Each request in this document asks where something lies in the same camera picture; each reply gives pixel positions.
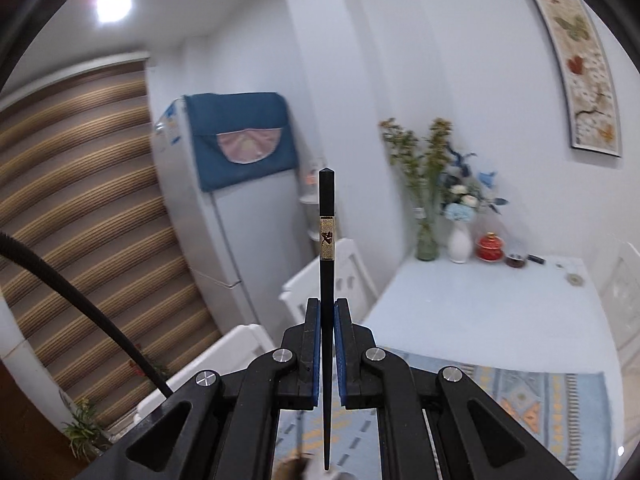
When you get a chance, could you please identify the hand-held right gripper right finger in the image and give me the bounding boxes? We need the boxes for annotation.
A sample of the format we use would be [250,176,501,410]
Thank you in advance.
[335,297,577,480]

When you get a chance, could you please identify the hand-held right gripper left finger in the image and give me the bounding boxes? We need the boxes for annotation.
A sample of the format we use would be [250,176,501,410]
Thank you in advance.
[87,297,322,480]

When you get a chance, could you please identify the black chopstick with gold band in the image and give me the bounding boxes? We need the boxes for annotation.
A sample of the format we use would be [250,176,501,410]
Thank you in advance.
[318,167,337,472]

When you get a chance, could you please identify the grey refrigerator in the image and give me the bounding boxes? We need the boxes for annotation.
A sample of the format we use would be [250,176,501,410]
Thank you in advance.
[151,94,303,333]

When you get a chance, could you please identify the glass vase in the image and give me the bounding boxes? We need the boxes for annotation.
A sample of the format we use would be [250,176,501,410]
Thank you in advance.
[415,210,441,262]

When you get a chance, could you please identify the white shelf rack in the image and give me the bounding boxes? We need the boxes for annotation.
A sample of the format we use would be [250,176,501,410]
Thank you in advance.
[299,167,321,243]

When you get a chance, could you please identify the white ceramic vase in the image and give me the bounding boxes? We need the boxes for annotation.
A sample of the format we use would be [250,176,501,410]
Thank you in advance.
[447,222,473,264]

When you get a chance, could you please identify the red flower plant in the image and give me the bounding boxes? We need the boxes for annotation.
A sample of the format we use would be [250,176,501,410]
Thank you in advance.
[127,342,171,378]

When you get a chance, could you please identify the red lidded teacup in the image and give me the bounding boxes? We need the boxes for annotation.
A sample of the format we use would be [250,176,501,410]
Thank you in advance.
[475,232,505,262]

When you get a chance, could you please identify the blue patterned tablecloth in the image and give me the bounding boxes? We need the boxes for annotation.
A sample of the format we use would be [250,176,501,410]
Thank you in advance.
[272,347,613,480]

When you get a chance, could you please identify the blue white flower bouquet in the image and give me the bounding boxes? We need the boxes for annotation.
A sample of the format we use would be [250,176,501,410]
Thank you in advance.
[440,150,508,223]

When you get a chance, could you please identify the green yellow flower stems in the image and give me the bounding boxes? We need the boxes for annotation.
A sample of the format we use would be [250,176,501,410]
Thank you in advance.
[380,117,453,226]

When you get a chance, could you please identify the green potted plant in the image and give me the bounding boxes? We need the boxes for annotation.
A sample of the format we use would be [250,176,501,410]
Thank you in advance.
[60,395,115,461]

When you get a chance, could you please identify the blue refrigerator cover cloth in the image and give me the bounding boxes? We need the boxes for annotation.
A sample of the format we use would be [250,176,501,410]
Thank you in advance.
[183,91,297,193]

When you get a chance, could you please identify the striped window blind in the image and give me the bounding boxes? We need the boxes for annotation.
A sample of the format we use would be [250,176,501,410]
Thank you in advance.
[0,52,223,433]

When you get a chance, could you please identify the large framed flower painting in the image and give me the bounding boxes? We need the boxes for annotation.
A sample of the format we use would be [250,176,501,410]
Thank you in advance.
[527,0,624,158]

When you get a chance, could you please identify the ceiling lamp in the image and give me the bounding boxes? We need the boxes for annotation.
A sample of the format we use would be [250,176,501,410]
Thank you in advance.
[94,0,135,25]

